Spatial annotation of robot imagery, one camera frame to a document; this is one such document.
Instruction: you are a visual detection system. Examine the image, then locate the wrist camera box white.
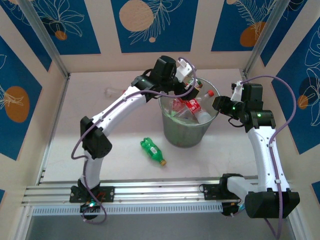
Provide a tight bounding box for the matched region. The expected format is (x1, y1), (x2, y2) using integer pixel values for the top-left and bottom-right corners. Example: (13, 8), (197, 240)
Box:
(175, 59), (195, 83)
(230, 80), (245, 101)

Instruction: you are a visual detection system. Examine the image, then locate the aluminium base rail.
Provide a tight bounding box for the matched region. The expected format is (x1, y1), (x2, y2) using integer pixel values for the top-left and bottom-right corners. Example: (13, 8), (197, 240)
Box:
(21, 176), (261, 207)

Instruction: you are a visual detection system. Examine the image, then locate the round wire mesh bin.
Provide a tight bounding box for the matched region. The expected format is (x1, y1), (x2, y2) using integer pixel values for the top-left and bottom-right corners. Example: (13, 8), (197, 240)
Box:
(158, 76), (221, 149)

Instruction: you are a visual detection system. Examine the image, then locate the clear bottle wide red label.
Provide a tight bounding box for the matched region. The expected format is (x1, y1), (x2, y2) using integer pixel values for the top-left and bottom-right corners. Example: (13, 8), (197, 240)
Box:
(104, 86), (127, 98)

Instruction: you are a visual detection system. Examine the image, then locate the red label bottle white cap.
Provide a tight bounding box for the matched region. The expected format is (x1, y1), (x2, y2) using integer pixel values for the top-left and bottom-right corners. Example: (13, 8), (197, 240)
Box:
(185, 76), (204, 91)

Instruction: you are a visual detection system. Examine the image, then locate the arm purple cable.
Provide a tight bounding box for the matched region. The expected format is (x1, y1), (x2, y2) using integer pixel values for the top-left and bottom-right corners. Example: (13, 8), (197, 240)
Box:
(71, 57), (198, 225)
(237, 75), (297, 240)

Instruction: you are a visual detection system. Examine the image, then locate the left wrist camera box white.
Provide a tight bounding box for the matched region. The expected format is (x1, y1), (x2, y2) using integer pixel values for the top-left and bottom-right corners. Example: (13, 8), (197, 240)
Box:
(175, 59), (195, 83)

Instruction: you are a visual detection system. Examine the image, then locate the aluminium frame post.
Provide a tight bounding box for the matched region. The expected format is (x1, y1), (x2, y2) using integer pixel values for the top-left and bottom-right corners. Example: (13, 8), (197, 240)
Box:
(242, 0), (292, 76)
(17, 0), (71, 79)

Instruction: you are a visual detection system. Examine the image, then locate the green plastic bottle yellow cap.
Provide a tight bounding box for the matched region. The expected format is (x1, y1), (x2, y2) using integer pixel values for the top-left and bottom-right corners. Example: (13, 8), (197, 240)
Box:
(139, 136), (168, 167)

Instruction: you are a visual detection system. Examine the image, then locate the aluminium side rail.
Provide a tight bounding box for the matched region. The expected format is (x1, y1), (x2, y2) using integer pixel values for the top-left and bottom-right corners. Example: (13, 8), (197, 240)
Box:
(240, 69), (251, 86)
(37, 74), (71, 186)

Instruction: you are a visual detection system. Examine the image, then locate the white slotted cable duct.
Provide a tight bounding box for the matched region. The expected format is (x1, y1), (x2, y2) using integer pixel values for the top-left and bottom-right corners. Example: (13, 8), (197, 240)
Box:
(31, 202), (224, 216)

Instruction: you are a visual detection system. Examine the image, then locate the aluminium frame leg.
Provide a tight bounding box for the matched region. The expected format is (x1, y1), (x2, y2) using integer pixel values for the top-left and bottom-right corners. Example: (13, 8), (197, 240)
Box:
(287, 207), (315, 240)
(12, 206), (35, 240)

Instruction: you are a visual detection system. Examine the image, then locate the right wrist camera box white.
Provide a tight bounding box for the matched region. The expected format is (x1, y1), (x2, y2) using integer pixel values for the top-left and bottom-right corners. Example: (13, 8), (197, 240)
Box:
(230, 80), (245, 101)

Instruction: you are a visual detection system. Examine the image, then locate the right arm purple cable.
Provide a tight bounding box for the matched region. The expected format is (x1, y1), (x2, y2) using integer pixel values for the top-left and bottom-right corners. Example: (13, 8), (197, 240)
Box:
(237, 75), (297, 240)

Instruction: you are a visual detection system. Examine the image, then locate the cola bottle red label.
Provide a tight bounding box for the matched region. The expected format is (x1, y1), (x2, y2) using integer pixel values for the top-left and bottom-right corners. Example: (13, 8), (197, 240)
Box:
(184, 98), (212, 124)
(171, 98), (186, 112)

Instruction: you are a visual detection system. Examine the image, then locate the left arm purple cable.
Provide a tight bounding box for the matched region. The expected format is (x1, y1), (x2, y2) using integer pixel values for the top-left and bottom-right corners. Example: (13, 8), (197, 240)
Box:
(71, 57), (198, 225)

